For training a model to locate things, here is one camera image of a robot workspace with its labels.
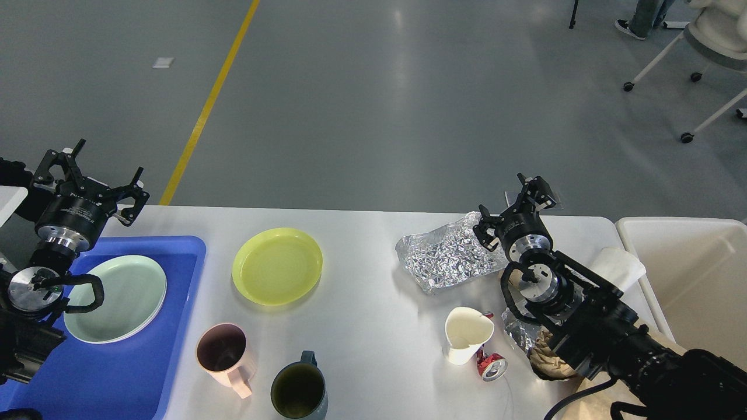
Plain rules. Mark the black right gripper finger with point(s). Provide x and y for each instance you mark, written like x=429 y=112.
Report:
x=535 y=195
x=485 y=229

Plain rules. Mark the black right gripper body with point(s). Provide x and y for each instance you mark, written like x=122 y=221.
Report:
x=520 y=235

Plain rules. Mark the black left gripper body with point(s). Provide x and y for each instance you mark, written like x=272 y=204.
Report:
x=75 y=218

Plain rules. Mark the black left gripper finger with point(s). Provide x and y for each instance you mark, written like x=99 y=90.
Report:
x=66 y=161
x=133 y=190

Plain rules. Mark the yellow plastic plate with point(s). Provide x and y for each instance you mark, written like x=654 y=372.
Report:
x=277 y=266

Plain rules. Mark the pink mug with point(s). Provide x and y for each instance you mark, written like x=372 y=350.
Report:
x=226 y=354

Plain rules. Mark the grey-blue mug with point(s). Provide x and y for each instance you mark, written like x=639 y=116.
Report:
x=299 y=391

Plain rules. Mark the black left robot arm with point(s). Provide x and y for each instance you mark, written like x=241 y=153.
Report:
x=34 y=297

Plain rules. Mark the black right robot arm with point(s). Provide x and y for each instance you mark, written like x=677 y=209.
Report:
x=593 y=330

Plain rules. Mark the person in black clothes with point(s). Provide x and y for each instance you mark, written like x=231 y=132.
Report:
x=15 y=174

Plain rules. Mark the white side table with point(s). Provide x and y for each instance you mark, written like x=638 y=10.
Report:
x=11 y=199

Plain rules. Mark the large crumpled aluminium foil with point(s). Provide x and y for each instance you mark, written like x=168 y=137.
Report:
x=448 y=256

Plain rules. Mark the pale green plate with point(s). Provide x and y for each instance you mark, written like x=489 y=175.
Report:
x=134 y=291

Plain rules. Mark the white crumpled napkin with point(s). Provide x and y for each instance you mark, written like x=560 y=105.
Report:
x=621 y=268

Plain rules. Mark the crushed white paper cup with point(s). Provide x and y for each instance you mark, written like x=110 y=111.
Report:
x=466 y=330

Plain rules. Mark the crumpled brown paper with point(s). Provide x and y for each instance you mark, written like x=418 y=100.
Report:
x=545 y=362

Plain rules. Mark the crushed red soda can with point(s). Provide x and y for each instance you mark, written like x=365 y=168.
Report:
x=490 y=366

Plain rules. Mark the blue plastic tray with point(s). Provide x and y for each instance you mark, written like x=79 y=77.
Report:
x=128 y=379

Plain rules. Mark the black stand leg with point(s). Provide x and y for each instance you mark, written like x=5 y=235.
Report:
x=573 y=17

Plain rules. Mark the white plastic bin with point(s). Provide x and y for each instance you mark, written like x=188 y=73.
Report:
x=695 y=281

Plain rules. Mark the person in jeans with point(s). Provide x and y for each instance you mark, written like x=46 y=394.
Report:
x=647 y=16

